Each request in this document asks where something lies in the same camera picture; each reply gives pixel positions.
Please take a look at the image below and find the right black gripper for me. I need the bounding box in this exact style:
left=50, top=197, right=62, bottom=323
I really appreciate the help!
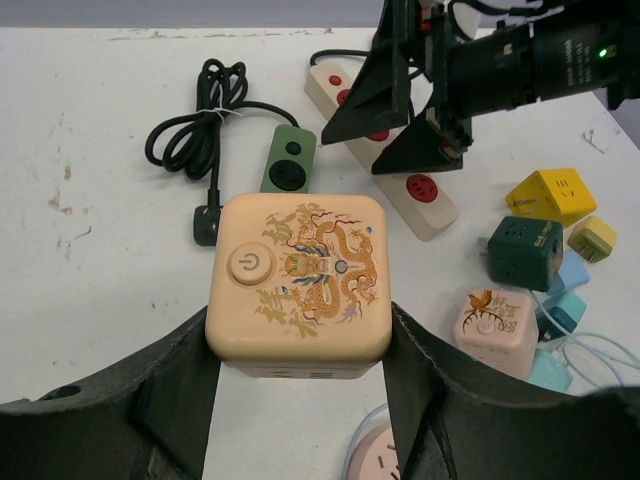
left=321, top=1, right=537, bottom=175

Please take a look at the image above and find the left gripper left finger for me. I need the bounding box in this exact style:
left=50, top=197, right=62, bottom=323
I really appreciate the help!
left=1, top=309, right=220, bottom=479

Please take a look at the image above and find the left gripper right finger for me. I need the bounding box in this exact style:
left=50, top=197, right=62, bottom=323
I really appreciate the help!
left=383, top=305, right=639, bottom=479

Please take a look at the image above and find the beige wooden power strip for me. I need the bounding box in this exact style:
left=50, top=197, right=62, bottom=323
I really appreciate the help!
left=304, top=62, right=459, bottom=242

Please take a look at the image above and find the pink round socket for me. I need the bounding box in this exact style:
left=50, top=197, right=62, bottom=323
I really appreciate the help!
left=346, top=424, right=401, bottom=480

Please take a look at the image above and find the light pink cube adapter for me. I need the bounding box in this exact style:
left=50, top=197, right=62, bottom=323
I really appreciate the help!
left=453, top=288, right=539, bottom=380

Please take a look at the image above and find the light teal charger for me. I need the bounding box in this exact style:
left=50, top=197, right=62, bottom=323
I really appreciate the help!
left=527, top=349, right=573, bottom=393

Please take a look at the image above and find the green power strip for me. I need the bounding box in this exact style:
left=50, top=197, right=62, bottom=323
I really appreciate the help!
left=260, top=124, right=317, bottom=193

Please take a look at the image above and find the teal dual usb charger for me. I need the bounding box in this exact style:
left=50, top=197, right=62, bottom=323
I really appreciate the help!
left=536, top=292, right=587, bottom=342

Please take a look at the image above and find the yellow cube adapter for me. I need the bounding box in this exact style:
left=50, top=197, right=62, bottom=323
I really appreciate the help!
left=505, top=168, right=597, bottom=228

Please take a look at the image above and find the dark green cube adapter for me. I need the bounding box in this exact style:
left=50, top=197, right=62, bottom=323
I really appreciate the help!
left=477, top=216, right=564, bottom=292

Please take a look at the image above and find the light blue charger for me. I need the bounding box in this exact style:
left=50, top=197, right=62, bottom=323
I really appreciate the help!
left=547, top=251, right=590, bottom=296

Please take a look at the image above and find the olive yellow charger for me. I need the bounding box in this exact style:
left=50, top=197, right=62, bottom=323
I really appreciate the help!
left=567, top=215, right=617, bottom=263

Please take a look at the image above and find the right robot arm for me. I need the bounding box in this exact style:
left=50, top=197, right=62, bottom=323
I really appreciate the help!
left=321, top=1, right=639, bottom=175

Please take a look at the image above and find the light blue thin cable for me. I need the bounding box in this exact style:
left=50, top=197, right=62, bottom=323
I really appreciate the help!
left=342, top=289, right=640, bottom=480

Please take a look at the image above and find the black cord of green strip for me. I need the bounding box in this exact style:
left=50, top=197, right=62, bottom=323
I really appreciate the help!
left=144, top=58, right=299, bottom=247

